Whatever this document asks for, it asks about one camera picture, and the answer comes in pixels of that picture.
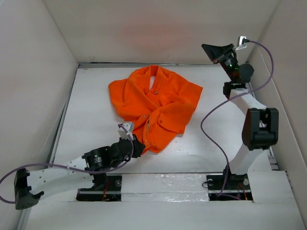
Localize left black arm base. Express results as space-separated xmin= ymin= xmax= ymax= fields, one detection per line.
xmin=76 ymin=174 xmax=122 ymax=202

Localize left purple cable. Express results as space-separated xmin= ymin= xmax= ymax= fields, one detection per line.
xmin=0 ymin=123 xmax=134 ymax=204

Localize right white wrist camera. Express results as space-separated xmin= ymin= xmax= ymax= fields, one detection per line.
xmin=236 ymin=36 xmax=248 ymax=51

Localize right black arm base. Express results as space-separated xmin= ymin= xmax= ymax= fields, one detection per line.
xmin=202 ymin=174 xmax=253 ymax=201

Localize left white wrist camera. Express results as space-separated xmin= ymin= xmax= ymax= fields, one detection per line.
xmin=118 ymin=122 xmax=134 ymax=139

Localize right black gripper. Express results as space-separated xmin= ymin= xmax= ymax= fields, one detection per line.
xmin=200 ymin=44 xmax=236 ymax=82

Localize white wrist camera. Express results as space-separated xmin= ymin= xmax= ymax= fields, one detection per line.
xmin=236 ymin=36 xmax=248 ymax=51
xmin=118 ymin=122 xmax=134 ymax=139

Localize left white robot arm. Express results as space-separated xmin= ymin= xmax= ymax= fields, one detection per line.
xmin=14 ymin=135 xmax=145 ymax=210

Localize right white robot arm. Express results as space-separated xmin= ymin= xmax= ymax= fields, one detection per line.
xmin=201 ymin=44 xmax=279 ymax=189

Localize orange zip jacket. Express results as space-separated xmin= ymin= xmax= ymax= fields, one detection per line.
xmin=108 ymin=65 xmax=203 ymax=153

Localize silver zipper pull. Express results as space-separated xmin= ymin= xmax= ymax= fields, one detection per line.
xmin=146 ymin=120 xmax=150 ymax=131

